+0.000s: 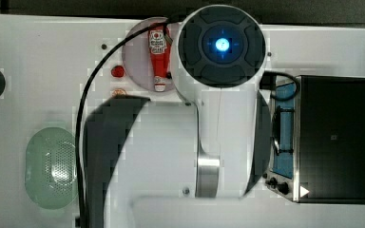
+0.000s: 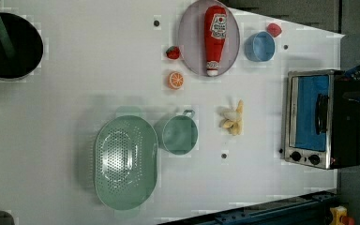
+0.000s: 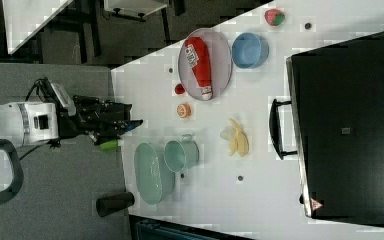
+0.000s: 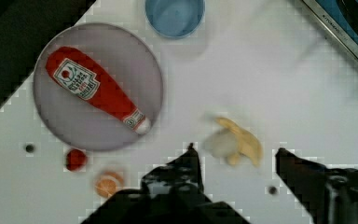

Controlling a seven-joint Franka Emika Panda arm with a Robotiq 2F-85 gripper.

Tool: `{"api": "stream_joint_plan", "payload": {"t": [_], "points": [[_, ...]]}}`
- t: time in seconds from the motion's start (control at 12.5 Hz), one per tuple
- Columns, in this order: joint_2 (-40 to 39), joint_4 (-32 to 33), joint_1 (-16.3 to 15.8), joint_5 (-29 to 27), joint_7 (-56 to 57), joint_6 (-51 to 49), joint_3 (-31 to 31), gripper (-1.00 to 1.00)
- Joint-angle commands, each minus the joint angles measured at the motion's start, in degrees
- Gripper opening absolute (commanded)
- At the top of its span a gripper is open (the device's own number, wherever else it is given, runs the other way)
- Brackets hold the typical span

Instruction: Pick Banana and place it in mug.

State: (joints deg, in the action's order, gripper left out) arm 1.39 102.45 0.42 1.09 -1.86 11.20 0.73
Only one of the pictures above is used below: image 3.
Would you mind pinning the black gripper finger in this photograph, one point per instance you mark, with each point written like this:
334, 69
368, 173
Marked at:
130, 125
101, 137

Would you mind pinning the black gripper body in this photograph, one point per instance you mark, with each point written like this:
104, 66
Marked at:
92, 115

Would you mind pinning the peeled yellow toy banana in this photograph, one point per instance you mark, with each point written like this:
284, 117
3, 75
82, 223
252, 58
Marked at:
238, 142

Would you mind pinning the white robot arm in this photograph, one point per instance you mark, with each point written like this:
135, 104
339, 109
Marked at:
38, 123

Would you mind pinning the pale green mug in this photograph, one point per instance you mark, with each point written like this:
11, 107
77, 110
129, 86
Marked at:
180, 155

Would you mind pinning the green marker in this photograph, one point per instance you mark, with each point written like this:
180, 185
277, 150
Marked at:
111, 144

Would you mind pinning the pale green colander bowl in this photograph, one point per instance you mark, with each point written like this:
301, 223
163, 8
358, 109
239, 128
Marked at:
154, 180

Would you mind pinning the small red toy tomato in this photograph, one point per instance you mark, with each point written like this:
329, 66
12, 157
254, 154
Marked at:
179, 89

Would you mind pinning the red ketchup bottle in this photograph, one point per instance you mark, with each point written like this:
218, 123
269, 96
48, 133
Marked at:
197, 56

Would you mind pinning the white cabinet on wheels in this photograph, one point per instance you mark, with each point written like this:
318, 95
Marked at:
135, 10

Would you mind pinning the white side table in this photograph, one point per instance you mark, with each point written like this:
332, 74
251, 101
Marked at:
24, 18

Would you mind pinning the grey oval plate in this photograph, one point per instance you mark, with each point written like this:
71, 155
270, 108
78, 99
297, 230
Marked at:
220, 60

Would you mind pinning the blue bowl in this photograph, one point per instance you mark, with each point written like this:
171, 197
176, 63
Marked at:
249, 51

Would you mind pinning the toy strawberry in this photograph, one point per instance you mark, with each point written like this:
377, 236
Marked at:
274, 17

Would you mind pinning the black toaster oven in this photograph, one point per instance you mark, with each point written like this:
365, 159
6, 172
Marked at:
337, 101

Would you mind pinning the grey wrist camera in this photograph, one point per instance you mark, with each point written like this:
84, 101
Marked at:
64, 99

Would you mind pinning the black cylinder post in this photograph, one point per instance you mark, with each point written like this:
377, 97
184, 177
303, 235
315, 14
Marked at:
111, 204

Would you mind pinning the black oven door handle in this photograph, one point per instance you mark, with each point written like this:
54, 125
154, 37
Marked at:
275, 129

